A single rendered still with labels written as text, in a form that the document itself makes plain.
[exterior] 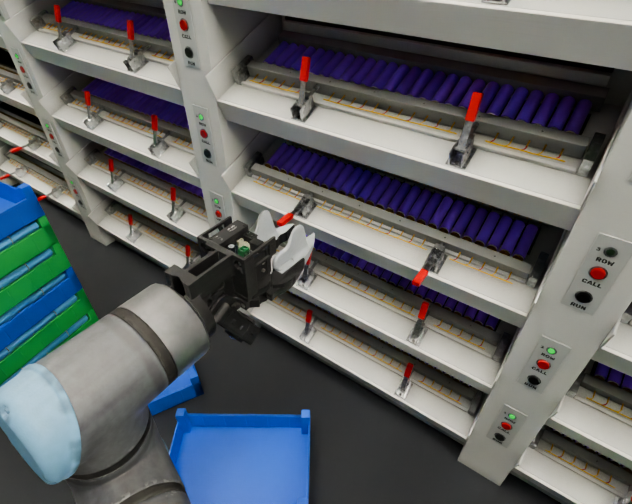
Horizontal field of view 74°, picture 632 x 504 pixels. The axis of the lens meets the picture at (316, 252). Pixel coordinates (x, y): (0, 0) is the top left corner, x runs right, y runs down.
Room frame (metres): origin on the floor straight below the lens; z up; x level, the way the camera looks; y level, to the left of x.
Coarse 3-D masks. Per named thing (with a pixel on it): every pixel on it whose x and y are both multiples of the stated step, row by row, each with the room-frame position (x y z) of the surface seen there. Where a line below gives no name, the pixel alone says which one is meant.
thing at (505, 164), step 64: (256, 64) 0.79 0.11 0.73; (320, 64) 0.76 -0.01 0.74; (384, 64) 0.73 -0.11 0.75; (448, 64) 0.68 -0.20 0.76; (512, 64) 0.64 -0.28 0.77; (576, 64) 0.59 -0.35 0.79; (256, 128) 0.72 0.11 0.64; (320, 128) 0.63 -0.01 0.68; (384, 128) 0.60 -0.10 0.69; (448, 128) 0.58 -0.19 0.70; (512, 128) 0.53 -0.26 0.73; (576, 128) 0.51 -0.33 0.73; (512, 192) 0.46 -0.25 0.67; (576, 192) 0.43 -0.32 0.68
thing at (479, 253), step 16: (272, 176) 0.75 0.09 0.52; (288, 176) 0.74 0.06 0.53; (288, 192) 0.71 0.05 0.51; (304, 192) 0.71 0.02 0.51; (320, 192) 0.68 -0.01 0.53; (352, 208) 0.64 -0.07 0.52; (368, 208) 0.63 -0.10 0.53; (368, 224) 0.61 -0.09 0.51; (384, 224) 0.60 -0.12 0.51; (400, 224) 0.58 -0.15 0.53; (416, 224) 0.58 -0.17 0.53; (432, 240) 0.55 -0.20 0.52; (448, 240) 0.54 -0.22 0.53; (464, 240) 0.53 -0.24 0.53; (480, 256) 0.50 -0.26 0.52; (496, 256) 0.50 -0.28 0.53; (512, 272) 0.47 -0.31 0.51; (528, 272) 0.46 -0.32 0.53
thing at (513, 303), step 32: (256, 160) 0.80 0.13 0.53; (256, 192) 0.74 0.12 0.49; (288, 224) 0.68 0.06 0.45; (320, 224) 0.64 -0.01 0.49; (352, 224) 0.62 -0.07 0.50; (384, 256) 0.55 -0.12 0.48; (416, 256) 0.54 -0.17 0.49; (448, 256) 0.53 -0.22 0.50; (512, 256) 0.51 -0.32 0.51; (544, 256) 0.48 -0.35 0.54; (448, 288) 0.48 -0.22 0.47; (480, 288) 0.46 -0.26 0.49; (512, 288) 0.46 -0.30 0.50; (512, 320) 0.43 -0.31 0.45
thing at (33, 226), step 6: (24, 228) 0.75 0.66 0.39; (30, 228) 0.76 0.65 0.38; (36, 228) 0.77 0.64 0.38; (12, 234) 0.73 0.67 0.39; (18, 234) 0.73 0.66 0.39; (24, 234) 0.74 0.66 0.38; (6, 240) 0.71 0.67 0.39; (12, 240) 0.72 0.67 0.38; (18, 240) 0.73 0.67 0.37; (0, 246) 0.69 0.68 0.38; (6, 246) 0.70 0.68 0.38
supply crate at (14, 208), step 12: (0, 192) 0.85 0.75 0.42; (12, 192) 0.82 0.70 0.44; (24, 192) 0.77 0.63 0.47; (0, 204) 0.83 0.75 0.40; (12, 204) 0.83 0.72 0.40; (24, 204) 0.76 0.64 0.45; (36, 204) 0.78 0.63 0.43; (0, 216) 0.72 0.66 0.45; (12, 216) 0.73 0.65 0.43; (24, 216) 0.75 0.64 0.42; (36, 216) 0.77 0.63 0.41; (0, 228) 0.70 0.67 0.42; (12, 228) 0.72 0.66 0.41; (0, 240) 0.69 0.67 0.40
